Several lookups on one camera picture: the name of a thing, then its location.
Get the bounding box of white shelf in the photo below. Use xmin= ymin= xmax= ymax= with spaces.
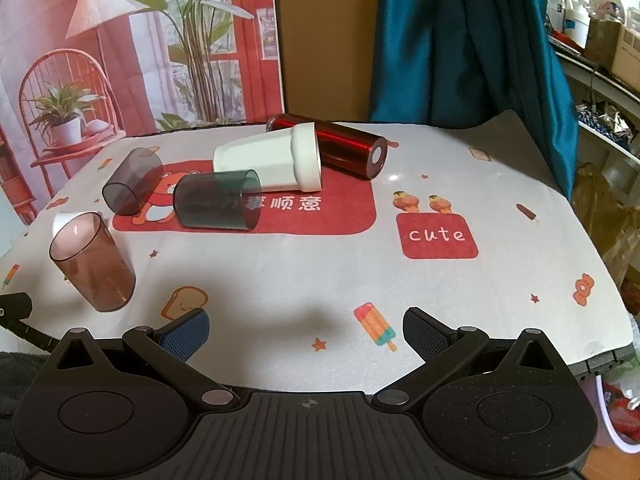
xmin=549 ymin=42 xmax=640 ymax=173

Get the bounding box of white plastic container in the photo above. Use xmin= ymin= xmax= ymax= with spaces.
xmin=547 ymin=0 xmax=592 ymax=47

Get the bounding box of large white cup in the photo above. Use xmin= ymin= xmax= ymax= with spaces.
xmin=213 ymin=124 xmax=322 ymax=193

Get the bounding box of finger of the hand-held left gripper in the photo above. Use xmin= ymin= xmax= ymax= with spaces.
xmin=0 ymin=292 xmax=64 ymax=356

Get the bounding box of printed white table blanket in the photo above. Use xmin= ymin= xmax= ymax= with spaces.
xmin=0 ymin=109 xmax=636 ymax=394

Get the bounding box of yellow plastic bag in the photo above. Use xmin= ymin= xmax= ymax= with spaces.
xmin=570 ymin=161 xmax=640 ymax=292

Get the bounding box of purple-grey translucent cup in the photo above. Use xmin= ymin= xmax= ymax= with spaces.
xmin=102 ymin=147 xmax=164 ymax=217

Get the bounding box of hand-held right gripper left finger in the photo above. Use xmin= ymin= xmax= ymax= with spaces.
xmin=44 ymin=308 xmax=242 ymax=407

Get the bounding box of red room wall poster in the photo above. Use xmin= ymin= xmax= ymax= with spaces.
xmin=0 ymin=0 xmax=286 ymax=227

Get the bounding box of teal curtain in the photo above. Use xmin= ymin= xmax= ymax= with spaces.
xmin=369 ymin=0 xmax=581 ymax=202

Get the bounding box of shiny red cup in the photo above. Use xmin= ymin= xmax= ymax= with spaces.
xmin=265 ymin=114 xmax=387 ymax=181

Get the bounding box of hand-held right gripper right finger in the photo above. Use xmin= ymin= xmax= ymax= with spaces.
xmin=371 ymin=306 xmax=568 ymax=407

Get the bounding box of dark fluffy cloth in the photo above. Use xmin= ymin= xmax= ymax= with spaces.
xmin=0 ymin=349 xmax=53 ymax=480

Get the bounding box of brown wooden board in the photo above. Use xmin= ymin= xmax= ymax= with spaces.
xmin=272 ymin=0 xmax=387 ymax=124

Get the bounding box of small white cup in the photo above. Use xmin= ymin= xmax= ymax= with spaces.
xmin=52 ymin=212 xmax=82 ymax=237

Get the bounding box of dark green translucent cup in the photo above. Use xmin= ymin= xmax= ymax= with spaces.
xmin=173 ymin=169 xmax=262 ymax=232

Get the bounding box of cardboard box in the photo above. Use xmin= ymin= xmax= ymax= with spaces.
xmin=584 ymin=16 xmax=640 ymax=92

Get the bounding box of brown translucent cup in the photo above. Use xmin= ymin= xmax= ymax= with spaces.
xmin=48 ymin=212 xmax=137 ymax=313

